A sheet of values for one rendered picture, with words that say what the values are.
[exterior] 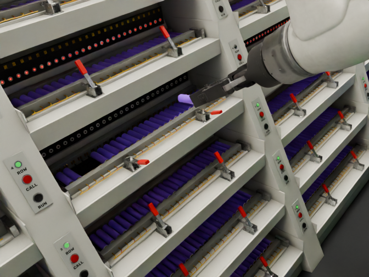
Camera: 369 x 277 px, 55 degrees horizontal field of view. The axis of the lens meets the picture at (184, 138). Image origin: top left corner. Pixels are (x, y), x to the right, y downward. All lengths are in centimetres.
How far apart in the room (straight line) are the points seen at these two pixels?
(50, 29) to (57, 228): 42
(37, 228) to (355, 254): 108
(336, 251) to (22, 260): 109
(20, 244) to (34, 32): 43
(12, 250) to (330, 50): 67
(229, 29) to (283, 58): 60
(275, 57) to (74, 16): 48
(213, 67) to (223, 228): 51
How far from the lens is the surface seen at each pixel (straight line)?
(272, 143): 121
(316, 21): 50
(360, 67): 178
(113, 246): 93
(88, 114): 83
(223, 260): 111
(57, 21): 85
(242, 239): 116
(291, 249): 137
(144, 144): 93
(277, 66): 56
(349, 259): 145
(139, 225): 96
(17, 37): 81
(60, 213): 80
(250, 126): 116
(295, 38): 53
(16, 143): 77
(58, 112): 83
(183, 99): 80
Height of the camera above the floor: 92
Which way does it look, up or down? 15 degrees down
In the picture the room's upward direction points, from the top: 24 degrees counter-clockwise
